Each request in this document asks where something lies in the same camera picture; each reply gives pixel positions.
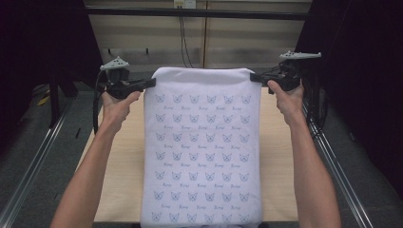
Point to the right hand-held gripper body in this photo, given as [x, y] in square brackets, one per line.
[286, 76]

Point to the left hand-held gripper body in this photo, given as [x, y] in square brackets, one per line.
[118, 87]

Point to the white printed towel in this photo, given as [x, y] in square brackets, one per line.
[202, 148]

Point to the person's left hand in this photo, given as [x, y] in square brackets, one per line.
[115, 110]

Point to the person's right hand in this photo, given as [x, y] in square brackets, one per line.
[288, 103]

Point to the black metal stand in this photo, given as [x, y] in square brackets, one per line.
[316, 104]
[54, 101]

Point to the small black floor piece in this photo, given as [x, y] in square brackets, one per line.
[78, 133]

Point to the black curtain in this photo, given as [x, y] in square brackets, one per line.
[358, 95]
[41, 41]

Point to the yellow object on floor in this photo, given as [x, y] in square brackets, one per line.
[43, 101]

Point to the small black wall hook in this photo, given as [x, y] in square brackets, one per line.
[109, 51]
[147, 51]

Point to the black horizontal frame bar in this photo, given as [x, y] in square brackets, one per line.
[196, 13]

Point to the white wall socket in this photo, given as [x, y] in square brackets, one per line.
[185, 3]

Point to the metal floor rail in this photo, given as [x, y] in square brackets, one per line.
[31, 164]
[340, 177]

